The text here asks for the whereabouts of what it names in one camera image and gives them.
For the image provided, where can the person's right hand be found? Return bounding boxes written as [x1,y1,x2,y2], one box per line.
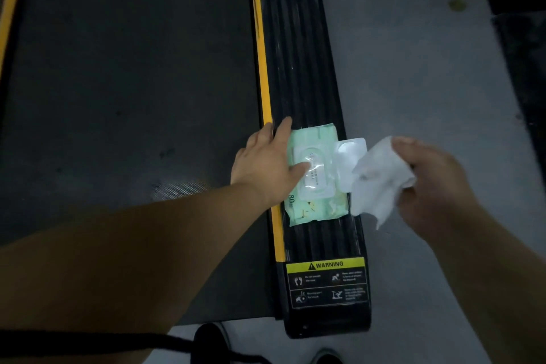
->
[391,136,481,245]

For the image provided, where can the person's left hand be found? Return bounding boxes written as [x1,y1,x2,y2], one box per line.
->
[230,116,311,209]

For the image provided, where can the white wet wipe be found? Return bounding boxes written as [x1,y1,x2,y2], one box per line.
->
[350,135,417,231]

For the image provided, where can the green wet wipes pack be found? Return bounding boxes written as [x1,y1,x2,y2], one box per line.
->
[283,122,367,228]

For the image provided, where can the black treadmill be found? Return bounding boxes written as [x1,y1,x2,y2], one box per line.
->
[0,0,372,340]

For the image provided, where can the person's left forearm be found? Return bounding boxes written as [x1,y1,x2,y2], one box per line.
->
[0,182,274,364]

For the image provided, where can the person's right forearm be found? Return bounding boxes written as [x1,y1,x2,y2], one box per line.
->
[426,201,546,364]

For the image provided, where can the person's black left shoe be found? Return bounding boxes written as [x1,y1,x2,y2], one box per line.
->
[191,321,233,364]

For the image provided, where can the person's black shoe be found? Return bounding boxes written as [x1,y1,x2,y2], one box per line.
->
[191,321,233,364]
[310,347,344,364]

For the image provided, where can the person's black right shoe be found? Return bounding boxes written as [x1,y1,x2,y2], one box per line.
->
[310,347,344,364]

